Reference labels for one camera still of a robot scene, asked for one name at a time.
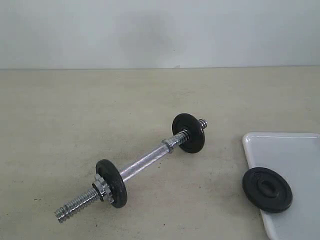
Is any white rectangular tray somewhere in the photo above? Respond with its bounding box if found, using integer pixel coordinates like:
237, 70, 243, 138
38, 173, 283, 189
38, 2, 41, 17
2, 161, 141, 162
242, 132, 320, 240

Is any chrome star collar nut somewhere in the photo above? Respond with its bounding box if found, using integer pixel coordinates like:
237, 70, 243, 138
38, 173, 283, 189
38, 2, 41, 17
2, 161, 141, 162
92, 173, 114, 204

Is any black weight plate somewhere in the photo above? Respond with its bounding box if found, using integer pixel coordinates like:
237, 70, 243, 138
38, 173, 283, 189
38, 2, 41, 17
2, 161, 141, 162
242, 167, 293, 213
96, 159, 128, 209

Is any chrome threaded dumbbell bar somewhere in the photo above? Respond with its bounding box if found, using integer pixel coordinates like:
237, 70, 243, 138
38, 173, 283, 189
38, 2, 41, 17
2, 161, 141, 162
54, 118, 209, 224

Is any black weight plate far end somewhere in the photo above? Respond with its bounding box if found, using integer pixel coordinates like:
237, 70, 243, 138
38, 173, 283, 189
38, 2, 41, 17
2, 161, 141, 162
171, 113, 208, 154

